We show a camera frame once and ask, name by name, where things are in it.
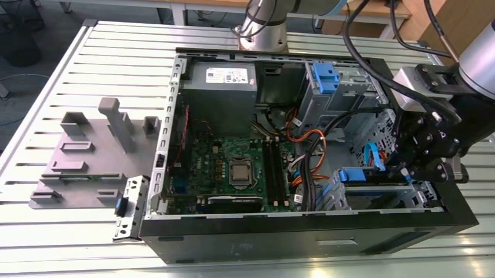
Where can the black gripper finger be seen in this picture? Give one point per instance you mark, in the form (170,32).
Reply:
(410,136)
(432,172)

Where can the hard disk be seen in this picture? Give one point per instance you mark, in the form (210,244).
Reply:
(351,176)

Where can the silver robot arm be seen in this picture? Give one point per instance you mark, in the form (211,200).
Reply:
(267,34)

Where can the metal disk bay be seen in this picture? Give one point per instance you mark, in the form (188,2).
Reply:
(375,189)

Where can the metal optical drive cage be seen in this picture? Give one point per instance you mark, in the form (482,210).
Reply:
(328,101)

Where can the blue drive cage latch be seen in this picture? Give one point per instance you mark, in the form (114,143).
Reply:
(327,78)

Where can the black RAM slot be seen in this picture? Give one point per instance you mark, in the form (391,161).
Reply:
(267,171)
(279,171)

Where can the wooden cabinet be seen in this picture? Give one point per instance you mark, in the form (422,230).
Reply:
(463,17)

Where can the wooden desk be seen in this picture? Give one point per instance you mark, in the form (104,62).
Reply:
(375,11)

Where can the CPU socket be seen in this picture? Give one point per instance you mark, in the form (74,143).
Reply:
(240,160)

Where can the silver CPU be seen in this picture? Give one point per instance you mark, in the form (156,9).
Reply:
(240,172)

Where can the black PC case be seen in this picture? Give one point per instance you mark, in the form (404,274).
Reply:
(271,237)

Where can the grey power supply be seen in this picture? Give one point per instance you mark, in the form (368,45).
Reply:
(220,110)

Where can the black graphics card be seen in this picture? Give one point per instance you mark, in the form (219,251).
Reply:
(232,202)

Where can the green motherboard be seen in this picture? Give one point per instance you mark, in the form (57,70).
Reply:
(208,150)

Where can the grey plastic parts rack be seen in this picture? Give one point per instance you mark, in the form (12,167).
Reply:
(96,162)

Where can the green RAM stick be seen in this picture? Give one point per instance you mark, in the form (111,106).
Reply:
(88,176)

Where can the black chair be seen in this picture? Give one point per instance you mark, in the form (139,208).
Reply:
(23,52)

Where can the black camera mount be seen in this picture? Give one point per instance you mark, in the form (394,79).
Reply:
(440,81)

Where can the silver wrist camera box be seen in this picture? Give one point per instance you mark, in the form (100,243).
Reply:
(404,84)

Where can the white table frame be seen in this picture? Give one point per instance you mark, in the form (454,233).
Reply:
(176,16)

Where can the metal expansion slot bracket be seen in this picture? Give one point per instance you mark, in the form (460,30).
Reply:
(135,199)

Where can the blue bracket latch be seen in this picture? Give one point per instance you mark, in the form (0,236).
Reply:
(122,206)

